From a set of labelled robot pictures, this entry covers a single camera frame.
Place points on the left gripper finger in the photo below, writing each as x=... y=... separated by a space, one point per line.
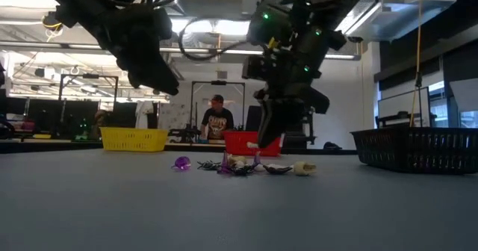
x=157 y=81

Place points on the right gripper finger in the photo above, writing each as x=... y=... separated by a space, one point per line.
x=263 y=127
x=276 y=126

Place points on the beige plastic skull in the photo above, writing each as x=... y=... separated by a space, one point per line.
x=304 y=168
x=236 y=158

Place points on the black background robot arm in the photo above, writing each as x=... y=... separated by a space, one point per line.
x=186 y=132

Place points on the black chair back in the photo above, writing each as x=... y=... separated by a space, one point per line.
x=253 y=118

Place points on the black equipment cabinet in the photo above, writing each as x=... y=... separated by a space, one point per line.
x=302 y=131

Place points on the red plastic basket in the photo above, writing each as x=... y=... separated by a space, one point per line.
x=239 y=142

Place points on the white hanging coat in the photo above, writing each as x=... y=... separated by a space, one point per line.
x=143 y=114

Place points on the white board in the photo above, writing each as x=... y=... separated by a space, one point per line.
x=172 y=116

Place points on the white plastic bone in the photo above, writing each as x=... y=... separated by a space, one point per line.
x=239 y=165

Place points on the person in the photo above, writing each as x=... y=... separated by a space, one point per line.
x=218 y=121
x=99 y=118

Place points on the small black object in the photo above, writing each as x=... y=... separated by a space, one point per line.
x=331 y=146

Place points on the yellow plastic basket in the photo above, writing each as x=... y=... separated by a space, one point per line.
x=134 y=140

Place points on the long ceiling light strip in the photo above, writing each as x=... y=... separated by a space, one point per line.
x=239 y=52

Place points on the bright ceiling light panel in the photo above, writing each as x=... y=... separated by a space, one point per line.
x=231 y=27

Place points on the grey ceiling air unit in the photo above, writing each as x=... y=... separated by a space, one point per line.
x=249 y=4

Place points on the black upright stand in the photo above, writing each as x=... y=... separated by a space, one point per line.
x=419 y=94

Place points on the black plastic basket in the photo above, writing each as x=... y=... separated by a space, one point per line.
x=411 y=150

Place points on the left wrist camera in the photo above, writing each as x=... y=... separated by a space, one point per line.
x=162 y=21

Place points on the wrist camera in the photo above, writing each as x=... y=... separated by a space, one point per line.
x=257 y=67
x=162 y=21

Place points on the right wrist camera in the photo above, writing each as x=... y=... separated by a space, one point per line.
x=257 y=67

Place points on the black metal frame rig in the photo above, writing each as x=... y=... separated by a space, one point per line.
x=218 y=82
x=89 y=76

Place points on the black table frame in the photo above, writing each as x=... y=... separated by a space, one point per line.
x=56 y=146

